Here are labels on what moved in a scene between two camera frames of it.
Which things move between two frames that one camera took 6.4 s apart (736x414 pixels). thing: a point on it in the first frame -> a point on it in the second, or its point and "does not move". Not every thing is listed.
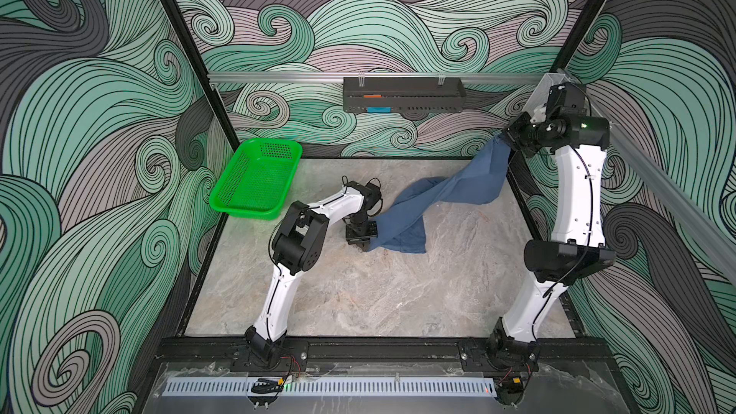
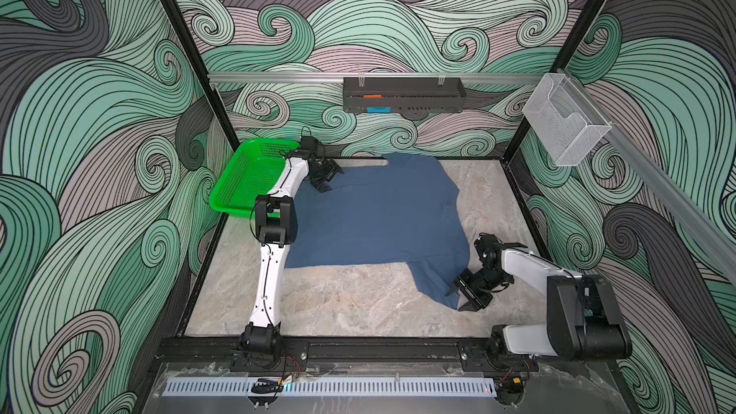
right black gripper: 517,134 -> 465,275
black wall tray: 403,95 does not move
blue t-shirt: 400,231 -> 402,211
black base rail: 237,351 does not move
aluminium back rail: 376,76 does not move
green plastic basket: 258,179 does not move
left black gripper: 364,242 -> 329,165
